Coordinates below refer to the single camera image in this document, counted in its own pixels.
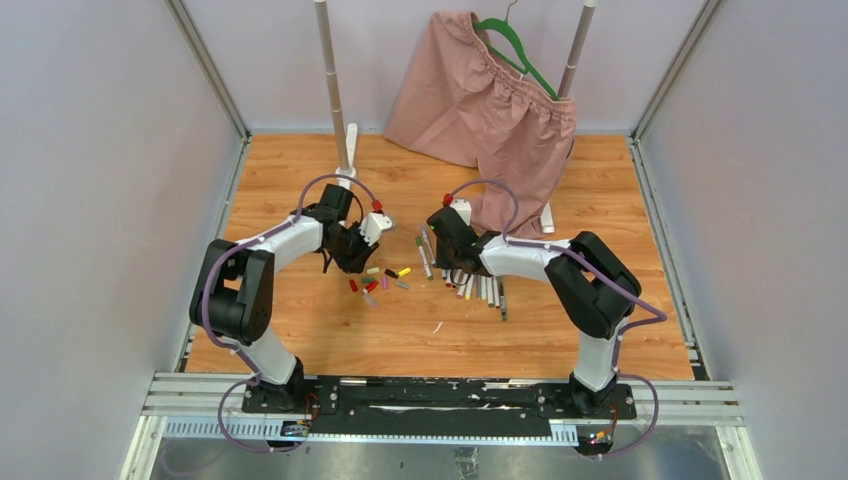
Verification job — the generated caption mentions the purple cap white marker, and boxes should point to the purple cap white marker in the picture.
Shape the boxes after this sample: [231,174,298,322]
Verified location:
[457,273,469,299]

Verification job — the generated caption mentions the yellow cap white marker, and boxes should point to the yellow cap white marker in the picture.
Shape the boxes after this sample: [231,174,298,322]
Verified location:
[463,275,475,300]

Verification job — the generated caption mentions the green cap white marker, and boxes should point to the green cap white marker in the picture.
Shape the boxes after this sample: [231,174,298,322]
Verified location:
[484,277,494,308]
[415,236,434,281]

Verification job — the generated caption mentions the red cap white marker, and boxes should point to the red cap white marker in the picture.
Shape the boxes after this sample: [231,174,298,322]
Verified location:
[489,277,501,309]

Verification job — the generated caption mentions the grey clear-cap pen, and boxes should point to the grey clear-cap pen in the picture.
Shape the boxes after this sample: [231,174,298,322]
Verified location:
[497,276,508,322]

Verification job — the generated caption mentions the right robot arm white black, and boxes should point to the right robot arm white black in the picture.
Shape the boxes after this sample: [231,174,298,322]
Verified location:
[427,206,641,418]

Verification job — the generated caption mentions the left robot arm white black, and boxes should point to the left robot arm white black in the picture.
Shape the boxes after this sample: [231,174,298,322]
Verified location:
[189,184,395,413]

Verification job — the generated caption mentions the white garment rack right foot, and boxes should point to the white garment rack right foot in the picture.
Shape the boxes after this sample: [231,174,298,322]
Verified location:
[539,202,556,235]

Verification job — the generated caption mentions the white garment rack foot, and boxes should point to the white garment rack foot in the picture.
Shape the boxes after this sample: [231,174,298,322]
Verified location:
[335,122,359,188]
[539,202,556,235]

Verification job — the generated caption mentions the white garment rack left foot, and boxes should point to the white garment rack left foot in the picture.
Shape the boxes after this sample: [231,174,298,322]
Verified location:
[335,122,359,188]

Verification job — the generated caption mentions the pink shorts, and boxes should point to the pink shorts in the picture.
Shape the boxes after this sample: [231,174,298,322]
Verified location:
[383,11,577,239]

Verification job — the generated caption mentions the grey garment rack right pole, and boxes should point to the grey garment rack right pole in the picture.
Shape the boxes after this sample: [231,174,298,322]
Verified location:
[558,0,599,98]

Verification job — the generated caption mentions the grey garment rack pole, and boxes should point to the grey garment rack pole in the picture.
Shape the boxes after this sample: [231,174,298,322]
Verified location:
[558,0,599,98]
[314,0,346,135]

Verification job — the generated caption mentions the green clothes hanger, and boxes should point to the green clothes hanger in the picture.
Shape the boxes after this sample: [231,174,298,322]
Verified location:
[472,1,560,101]

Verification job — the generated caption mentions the grey garment rack left pole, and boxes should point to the grey garment rack left pole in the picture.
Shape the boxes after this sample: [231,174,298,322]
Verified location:
[314,0,346,135]

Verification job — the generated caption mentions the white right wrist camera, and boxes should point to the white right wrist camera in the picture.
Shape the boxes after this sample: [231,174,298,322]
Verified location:
[450,198,472,226]

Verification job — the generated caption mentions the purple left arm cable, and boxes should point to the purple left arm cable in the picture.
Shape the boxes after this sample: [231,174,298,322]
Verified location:
[199,174,384,455]

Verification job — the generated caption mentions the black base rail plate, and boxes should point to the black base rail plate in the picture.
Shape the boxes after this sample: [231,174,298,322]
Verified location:
[241,375,637,439]

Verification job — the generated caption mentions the aluminium frame left post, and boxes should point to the aluminium frame left post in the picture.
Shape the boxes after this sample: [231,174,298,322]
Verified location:
[164,0,251,143]

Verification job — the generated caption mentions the aluminium frame post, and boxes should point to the aluminium frame post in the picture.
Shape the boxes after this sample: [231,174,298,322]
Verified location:
[631,0,724,143]
[164,0,251,143]

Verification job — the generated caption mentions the aluminium frame right post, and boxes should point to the aluminium frame right post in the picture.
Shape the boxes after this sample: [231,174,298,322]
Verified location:
[631,0,724,143]

